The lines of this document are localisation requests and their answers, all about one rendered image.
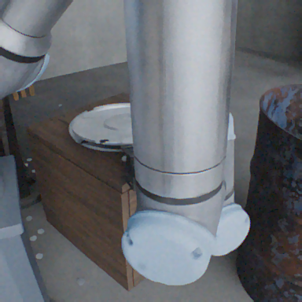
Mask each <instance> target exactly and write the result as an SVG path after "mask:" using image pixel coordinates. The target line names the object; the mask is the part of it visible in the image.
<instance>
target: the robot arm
mask: <svg viewBox="0 0 302 302"><path fill-rule="evenodd" d="M73 1H74V0H0V99H2V98H4V97H5V96H7V95H9V94H11V93H15V92H17V91H20V90H23V89H25V88H27V87H28V86H30V85H31V84H33V82H34V81H36V80H37V79H38V78H39V77H40V76H41V75H42V74H43V72H44V71H45V69H46V67H47V65H48V62H49V58H50V55H49V54H48V52H49V51H50V47H51V46H52V41H53V36H52V34H51V29H52V28H53V26H54V25H55V24H56V23H57V22H58V20H59V19H60V18H61V15H62V14H64V12H65V10H67V9H68V7H69V6H70V5H71V3H72V2H73ZM123 3H124V22H125V32H126V42H127V48H126V51H127V70H128V80H129V90H130V111H131V131H132V136H130V137H128V138H124V139H122V140H121V141H120V143H121V144H124V145H122V146H121V147H120V148H121V149H122V150H123V151H124V152H125V153H126V154H127V155H126V156H123V157H122V161H124V162H126V165H124V166H123V172H124V174H125V175H126V177H123V179H124V180H125V182H126V183H127V184H128V185H129V187H130V188H131V189H132V191H133V192H134V191H136V195H137V208H136V211H135V213H134V214H133V215H131V217H130V218H129V220H128V221H127V229H126V230H125V231H124V235H123V238H122V250H123V254H124V255H125V257H126V259H127V262H128V263H129V264H130V265H131V266H132V267H133V268H134V269H135V270H136V271H137V272H138V273H139V274H141V275H143V276H144V277H146V278H148V279H150V280H152V281H154V282H161V283H164V284H166V285H185V284H189V283H191V282H194V281H195V280H196V279H199V278H200V277H201V275H202V274H203V273H204V272H205V271H206V269H207V266H208V262H209V260H210V257H211V255H213V256H221V255H224V254H226V253H228V252H230V251H233V250H235V249H236V248H237V247H238V246H239V245H240V244H241V243H242V242H243V239H245V236H246V235H247V233H248V232H249V217H248V215H247V214H246V212H245V211H243V210H242V209H241V206H240V205H239V204H236V203H235V202H234V139H235V135H234V119H233V116H232V114H231V113H230V106H231V91H232V85H233V71H234V51H235V38H236V25H237V21H236V19H237V12H238V11H237V6H238V0H123ZM127 149H129V151H127ZM128 181H130V182H131V184H132V185H131V184H130V183H129V182H128Z"/></svg>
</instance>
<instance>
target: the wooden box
mask: <svg viewBox="0 0 302 302"><path fill-rule="evenodd" d="M113 104H130V95H129V94H127V93H124V92H123V93H121V94H117V95H114V96H112V97H110V98H106V99H104V100H99V101H96V102H93V103H90V104H88V105H84V106H82V107H80V108H77V109H74V110H72V111H70V112H66V113H62V114H60V115H57V116H55V117H51V118H49V119H47V120H43V121H41V122H39V123H35V124H33V125H30V126H26V132H28V134H27V136H28V141H29V145H30V151H31V157H32V160H33V164H34V166H35V175H36V178H37V182H38V185H39V191H40V194H41V197H42V202H43V206H44V209H45V213H46V220H47V221H48V222H49V223H50V224H51V225H52V226H53V227H54V228H55V229H57V230H58V231H59V232H60V233H61V234H62V235H63V236H64V237H66V238H67V239H68V240H69V241H70V242H71V243H72V244H73V245H74V246H75V247H76V248H77V249H78V250H80V251H81V252H82V253H83V254H84V255H85V256H87V257H88V258H89V259H90V260H91V261H93V262H95V264H96V265H97V266H98V267H100V268H101V269H102V270H103V271H104V272H106V273H107V274H108V275H109V276H110V277H111V278H113V279H114V280H115V281H117V282H118V283H119V284H120V285H122V286H123V287H124V288H125V289H126V290H127V291H128V292H129V291H130V290H131V289H133V286H134V287H135V286H137V285H138V284H139V283H140V282H142V281H143V279H145V277H144V276H143V275H141V274H139V273H138V272H137V271H136V270H135V269H134V268H133V267H132V266H131V265H130V264H129V263H128V262H127V259H126V257H125V255H124V254H123V250H122V238H123V235H124V231H125V230H126V229H127V221H128V220H129V218H130V217H131V215H133V214H134V213H135V211H136V208H137V195H136V191H134V192H133V191H132V189H131V188H130V187H129V185H128V184H127V183H126V182H125V180H124V179H123V177H126V175H125V174H124V172H123V166H124V165H126V162H124V161H122V157H123V156H126V155H127V154H126V153H125V152H106V151H101V150H96V149H91V148H88V147H86V146H84V145H81V144H83V143H84V144H85V143H88V141H85V140H83V141H81V142H82V143H80V144H78V142H76V141H75V140H74V139H73V138H72V137H71V135H70V133H69V125H70V123H71V122H72V120H73V119H74V118H76V117H77V116H78V115H79V114H80V113H82V112H85V111H87V112H89V111H91V110H94V108H97V107H101V106H103V105H113Z"/></svg>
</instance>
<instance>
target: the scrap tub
mask: <svg viewBox="0 0 302 302"><path fill-rule="evenodd" d="M259 106H260V110H259V113H260V116H259V121H258V125H257V131H256V144H255V149H254V154H253V155H252V159H251V161H250V173H251V175H250V183H249V192H248V198H247V203H246V206H245V208H244V211H245V212H246V214H247V215H248V217H249V232H248V233H247V235H246V236H245V239H243V242H242V243H241V244H240V245H239V246H238V254H237V262H236V268H237V271H238V277H239V279H240V280H239V281H240V282H241V284H242V286H243V288H244V289H245V291H246V292H247V294H248V295H249V296H250V298H252V300H253V301H254V302H302V84H294V85H293V84H289V85H285V86H279V87H275V88H272V89H269V90H268V91H266V92H264V93H263V94H262V95H261V98H260V101H259Z"/></svg>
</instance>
